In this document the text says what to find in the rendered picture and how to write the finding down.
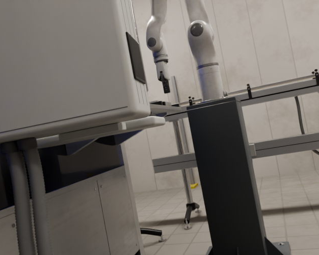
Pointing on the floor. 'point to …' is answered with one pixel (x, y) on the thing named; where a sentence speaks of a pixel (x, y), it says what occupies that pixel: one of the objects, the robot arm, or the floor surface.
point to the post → (132, 201)
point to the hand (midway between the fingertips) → (166, 89)
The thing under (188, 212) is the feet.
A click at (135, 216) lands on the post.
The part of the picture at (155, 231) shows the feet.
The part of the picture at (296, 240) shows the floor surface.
